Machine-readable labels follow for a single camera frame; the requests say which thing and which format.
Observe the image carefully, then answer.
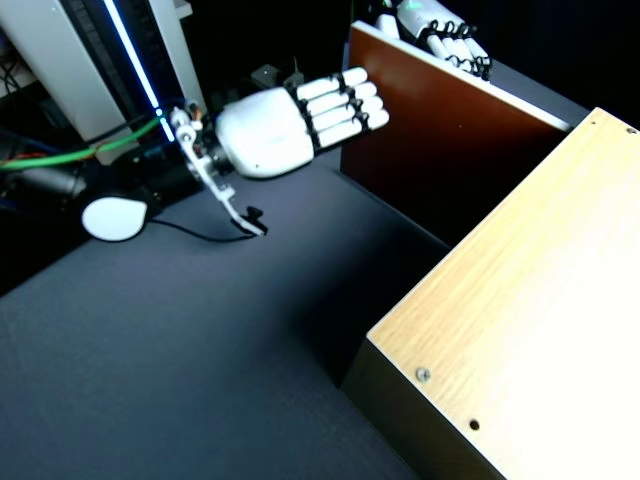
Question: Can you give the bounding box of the grey metal cylinder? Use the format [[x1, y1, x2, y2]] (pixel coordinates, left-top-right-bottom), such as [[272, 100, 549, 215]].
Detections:
[[9, 167, 89, 199]]

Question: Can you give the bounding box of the dark brown wooden panel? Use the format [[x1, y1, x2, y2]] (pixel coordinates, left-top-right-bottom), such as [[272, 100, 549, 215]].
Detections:
[[339, 20, 574, 247]]

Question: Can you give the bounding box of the white robot body column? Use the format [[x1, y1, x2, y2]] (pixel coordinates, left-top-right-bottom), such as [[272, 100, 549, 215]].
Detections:
[[0, 0, 206, 144]]

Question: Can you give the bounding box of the light wooden box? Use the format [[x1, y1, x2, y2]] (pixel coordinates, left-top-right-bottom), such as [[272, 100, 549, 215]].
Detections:
[[342, 106, 640, 480]]

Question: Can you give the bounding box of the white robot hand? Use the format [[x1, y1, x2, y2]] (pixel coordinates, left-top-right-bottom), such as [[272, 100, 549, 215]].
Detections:
[[213, 66, 391, 180], [374, 0, 494, 81]]

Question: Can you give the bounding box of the green cable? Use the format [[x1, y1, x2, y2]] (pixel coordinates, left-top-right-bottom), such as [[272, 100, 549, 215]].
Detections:
[[0, 117, 162, 174]]

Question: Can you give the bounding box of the grey table cloth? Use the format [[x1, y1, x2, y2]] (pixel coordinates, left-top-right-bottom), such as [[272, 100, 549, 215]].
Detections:
[[0, 162, 451, 480]]

